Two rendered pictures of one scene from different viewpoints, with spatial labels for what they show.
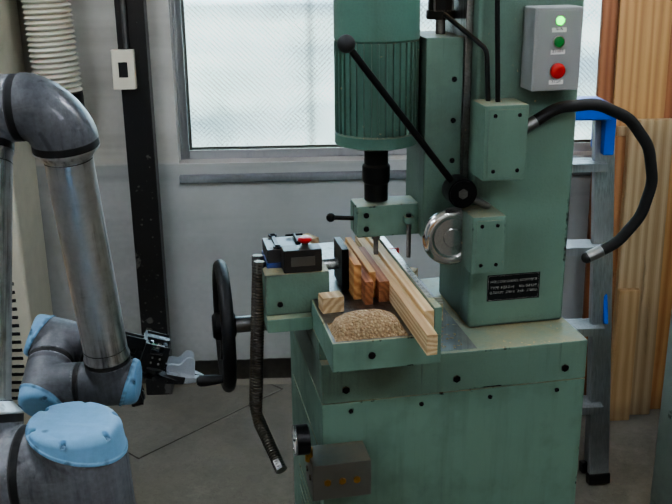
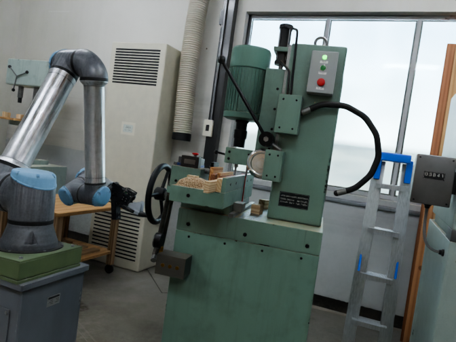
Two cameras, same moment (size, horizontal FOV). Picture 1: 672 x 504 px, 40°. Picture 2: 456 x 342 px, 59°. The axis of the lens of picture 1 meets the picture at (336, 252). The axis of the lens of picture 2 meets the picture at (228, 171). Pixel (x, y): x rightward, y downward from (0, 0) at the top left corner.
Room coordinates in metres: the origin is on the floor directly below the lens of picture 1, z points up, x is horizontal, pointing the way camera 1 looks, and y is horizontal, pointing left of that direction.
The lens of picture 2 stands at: (0.30, -0.79, 1.06)
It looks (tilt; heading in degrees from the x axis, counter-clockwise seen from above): 3 degrees down; 24
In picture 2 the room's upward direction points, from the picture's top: 8 degrees clockwise
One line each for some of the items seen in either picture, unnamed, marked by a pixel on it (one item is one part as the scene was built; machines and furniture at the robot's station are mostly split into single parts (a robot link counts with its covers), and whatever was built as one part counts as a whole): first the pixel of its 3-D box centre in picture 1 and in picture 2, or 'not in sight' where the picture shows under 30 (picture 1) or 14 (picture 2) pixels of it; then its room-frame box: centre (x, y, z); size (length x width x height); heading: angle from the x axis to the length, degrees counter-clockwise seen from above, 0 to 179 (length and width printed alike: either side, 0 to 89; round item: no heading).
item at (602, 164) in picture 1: (570, 295); (378, 259); (2.63, -0.71, 0.58); 0.27 x 0.25 x 1.16; 3
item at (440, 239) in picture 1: (450, 236); (261, 163); (1.85, -0.24, 1.02); 0.12 x 0.03 x 0.12; 101
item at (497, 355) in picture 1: (427, 330); (255, 222); (1.97, -0.21, 0.76); 0.57 x 0.45 x 0.09; 101
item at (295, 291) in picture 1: (292, 282); (190, 176); (1.87, 0.09, 0.92); 0.15 x 0.13 x 0.09; 11
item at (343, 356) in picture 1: (332, 298); (206, 189); (1.88, 0.01, 0.87); 0.61 x 0.30 x 0.06; 11
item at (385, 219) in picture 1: (385, 219); (241, 158); (1.95, -0.11, 1.03); 0.14 x 0.07 x 0.09; 101
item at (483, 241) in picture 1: (481, 238); (273, 165); (1.83, -0.30, 1.02); 0.09 x 0.07 x 0.12; 11
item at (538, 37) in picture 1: (551, 47); (322, 73); (1.87, -0.43, 1.40); 0.10 x 0.06 x 0.16; 101
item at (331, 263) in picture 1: (327, 264); (207, 171); (1.88, 0.02, 0.95); 0.09 x 0.07 x 0.09; 11
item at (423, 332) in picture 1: (390, 287); (226, 182); (1.82, -0.11, 0.92); 0.60 x 0.02 x 0.04; 11
